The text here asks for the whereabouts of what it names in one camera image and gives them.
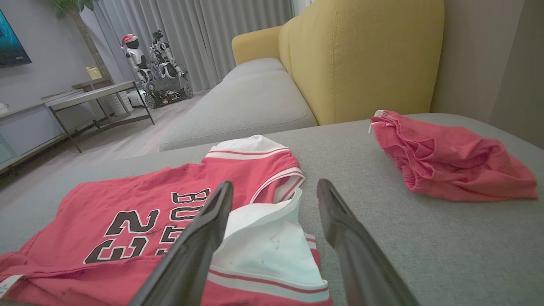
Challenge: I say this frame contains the grey coffee table black legs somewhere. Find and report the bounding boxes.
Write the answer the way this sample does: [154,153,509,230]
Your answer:
[46,81,156,153]

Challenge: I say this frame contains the wall mounted television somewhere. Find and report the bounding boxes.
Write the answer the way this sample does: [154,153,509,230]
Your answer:
[0,8,32,68]

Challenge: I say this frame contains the large grey sofa ottoman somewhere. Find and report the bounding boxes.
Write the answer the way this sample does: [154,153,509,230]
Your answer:
[0,113,544,306]

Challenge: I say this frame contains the mint and white TV cabinet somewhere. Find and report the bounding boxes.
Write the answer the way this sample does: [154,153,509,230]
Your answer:
[0,89,98,175]

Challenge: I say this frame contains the grey pleated curtain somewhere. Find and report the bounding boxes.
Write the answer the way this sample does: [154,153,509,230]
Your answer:
[93,0,296,92]

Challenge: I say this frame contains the red shorts white stripe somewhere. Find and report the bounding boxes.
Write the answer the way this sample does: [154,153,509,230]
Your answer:
[369,110,538,202]

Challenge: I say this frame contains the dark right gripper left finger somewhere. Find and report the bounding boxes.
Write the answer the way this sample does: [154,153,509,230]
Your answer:
[130,181,234,306]

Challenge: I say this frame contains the white round floor device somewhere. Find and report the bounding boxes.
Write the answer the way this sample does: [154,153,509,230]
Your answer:
[127,89,147,108]

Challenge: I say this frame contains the red basketball jersey white trim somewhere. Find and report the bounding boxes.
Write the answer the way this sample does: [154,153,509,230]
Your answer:
[0,135,334,306]

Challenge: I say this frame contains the indoor plant with trunk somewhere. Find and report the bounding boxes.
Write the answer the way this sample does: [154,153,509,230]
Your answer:
[49,0,113,81]

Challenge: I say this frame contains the white ribbed bin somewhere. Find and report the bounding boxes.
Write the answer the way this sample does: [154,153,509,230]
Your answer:
[104,91,129,116]

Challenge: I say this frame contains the white black toy robot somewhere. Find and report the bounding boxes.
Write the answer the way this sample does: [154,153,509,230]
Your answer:
[149,29,190,81]

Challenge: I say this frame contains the grey sofa seat cushion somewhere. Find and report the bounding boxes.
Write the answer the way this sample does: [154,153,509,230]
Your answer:
[159,70,318,152]
[221,57,287,83]

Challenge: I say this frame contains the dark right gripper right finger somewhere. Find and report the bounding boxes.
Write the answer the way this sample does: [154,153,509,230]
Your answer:
[317,178,421,306]

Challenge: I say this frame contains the white wheeled robot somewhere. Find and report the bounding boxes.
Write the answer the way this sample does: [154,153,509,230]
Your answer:
[142,76,194,109]

